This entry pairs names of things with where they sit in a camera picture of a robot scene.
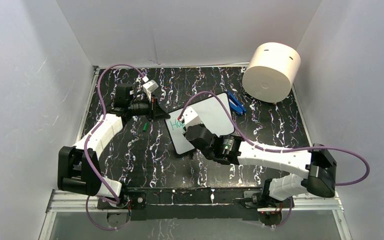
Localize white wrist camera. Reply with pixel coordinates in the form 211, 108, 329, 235
142, 76, 159, 100
178, 106, 203, 129

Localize cream cylindrical container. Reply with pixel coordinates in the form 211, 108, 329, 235
242, 42, 301, 104

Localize white whiteboard black frame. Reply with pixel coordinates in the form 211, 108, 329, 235
165, 96, 235, 155

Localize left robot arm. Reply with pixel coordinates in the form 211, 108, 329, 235
57, 80, 170, 208

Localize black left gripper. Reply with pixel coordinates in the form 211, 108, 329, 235
129, 94, 171, 123

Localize aluminium frame rail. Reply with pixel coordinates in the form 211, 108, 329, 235
39, 187, 352, 240

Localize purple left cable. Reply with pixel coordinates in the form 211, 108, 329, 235
83, 64, 148, 232

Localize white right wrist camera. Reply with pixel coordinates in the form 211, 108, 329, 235
178, 106, 203, 129

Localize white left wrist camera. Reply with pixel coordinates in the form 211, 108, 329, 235
142, 76, 159, 100

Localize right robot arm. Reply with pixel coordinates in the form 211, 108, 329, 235
183, 124, 337, 207

